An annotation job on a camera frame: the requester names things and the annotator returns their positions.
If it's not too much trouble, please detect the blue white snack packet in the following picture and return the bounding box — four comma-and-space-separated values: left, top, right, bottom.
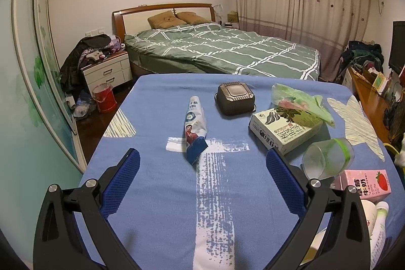
184, 95, 208, 165

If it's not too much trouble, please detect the blue printed tablecloth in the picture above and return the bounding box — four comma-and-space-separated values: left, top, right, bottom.
77, 74, 396, 270

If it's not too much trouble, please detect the white plastic bag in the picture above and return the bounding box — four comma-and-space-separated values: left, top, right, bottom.
213, 3, 225, 24

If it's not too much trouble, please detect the pile of plastic bags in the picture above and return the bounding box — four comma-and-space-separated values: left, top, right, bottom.
65, 90, 95, 119

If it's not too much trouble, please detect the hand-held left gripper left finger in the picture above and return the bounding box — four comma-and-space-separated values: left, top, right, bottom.
33, 148, 149, 270

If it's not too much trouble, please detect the beige pink curtain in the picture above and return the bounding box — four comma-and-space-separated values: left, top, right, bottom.
232, 0, 372, 81

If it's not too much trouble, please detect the green checked duvet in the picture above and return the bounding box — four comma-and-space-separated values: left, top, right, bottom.
123, 23, 321, 80

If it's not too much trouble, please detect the dark square box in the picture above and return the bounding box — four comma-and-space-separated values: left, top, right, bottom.
214, 82, 257, 116

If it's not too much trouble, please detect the white round container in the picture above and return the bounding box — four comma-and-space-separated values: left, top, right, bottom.
308, 200, 378, 262

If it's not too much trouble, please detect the pile of clothes on nightstand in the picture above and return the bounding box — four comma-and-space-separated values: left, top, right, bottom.
60, 34, 127, 93

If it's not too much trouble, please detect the white padded chair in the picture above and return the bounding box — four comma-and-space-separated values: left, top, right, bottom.
394, 131, 405, 167

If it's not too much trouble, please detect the red bucket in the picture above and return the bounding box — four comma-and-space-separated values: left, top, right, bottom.
92, 82, 117, 113

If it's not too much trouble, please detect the bin with yellow rim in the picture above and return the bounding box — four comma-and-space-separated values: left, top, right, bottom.
383, 142, 400, 164

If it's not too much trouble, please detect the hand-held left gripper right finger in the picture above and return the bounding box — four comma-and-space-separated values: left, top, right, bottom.
265, 148, 371, 270

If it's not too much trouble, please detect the white nightstand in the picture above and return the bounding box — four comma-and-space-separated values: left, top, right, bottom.
80, 50, 133, 95

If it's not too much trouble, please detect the clear plastic cup green band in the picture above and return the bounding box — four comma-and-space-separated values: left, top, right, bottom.
301, 138, 355, 180

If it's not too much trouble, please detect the black television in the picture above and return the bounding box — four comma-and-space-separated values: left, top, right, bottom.
389, 21, 405, 76

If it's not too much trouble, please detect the pile of dark clothes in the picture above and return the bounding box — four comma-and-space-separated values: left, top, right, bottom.
340, 40, 385, 84

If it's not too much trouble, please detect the green box on desk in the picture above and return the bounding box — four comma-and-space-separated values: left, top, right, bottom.
373, 72, 388, 90

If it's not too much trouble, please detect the wooden desk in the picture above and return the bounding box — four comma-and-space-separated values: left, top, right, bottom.
348, 66, 393, 144

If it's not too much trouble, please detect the pink milk carton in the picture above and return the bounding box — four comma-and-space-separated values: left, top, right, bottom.
331, 169, 392, 204

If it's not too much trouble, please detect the glass sliding wardrobe door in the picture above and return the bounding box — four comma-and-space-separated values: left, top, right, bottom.
0, 0, 87, 258

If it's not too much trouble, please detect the brown pillow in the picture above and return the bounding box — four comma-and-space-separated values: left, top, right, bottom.
148, 11, 188, 29
176, 12, 212, 25

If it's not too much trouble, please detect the wooden bed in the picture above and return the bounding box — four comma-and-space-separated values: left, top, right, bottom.
112, 3, 321, 81

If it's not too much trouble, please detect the green plastic bag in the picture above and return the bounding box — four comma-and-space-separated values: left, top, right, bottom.
271, 83, 336, 128

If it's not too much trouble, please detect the green white cardboard box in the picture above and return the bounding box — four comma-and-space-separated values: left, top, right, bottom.
249, 107, 324, 156

